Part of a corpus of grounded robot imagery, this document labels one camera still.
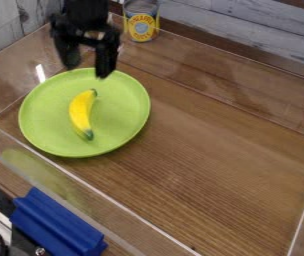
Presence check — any clear acrylic enclosure wall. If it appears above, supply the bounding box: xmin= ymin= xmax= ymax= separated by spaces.
xmin=0 ymin=129 xmax=201 ymax=256

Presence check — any green plastic plate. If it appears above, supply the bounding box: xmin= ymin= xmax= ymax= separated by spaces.
xmin=18 ymin=68 xmax=150 ymax=158

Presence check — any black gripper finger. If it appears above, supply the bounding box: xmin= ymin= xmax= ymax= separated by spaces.
xmin=94 ymin=42 xmax=120 ymax=79
xmin=53 ymin=36 xmax=81 ymax=70

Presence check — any yellow labelled tin can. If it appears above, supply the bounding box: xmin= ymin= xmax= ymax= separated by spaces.
xmin=122 ymin=0 xmax=160 ymax=43

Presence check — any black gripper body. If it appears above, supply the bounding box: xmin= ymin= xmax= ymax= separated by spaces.
xmin=49 ymin=0 xmax=120 ymax=47

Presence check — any blue plastic clamp block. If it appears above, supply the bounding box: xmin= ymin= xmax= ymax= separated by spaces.
xmin=10 ymin=187 xmax=107 ymax=256

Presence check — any yellow toy banana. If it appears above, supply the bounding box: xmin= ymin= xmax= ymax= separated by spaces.
xmin=67 ymin=88 xmax=97 ymax=141

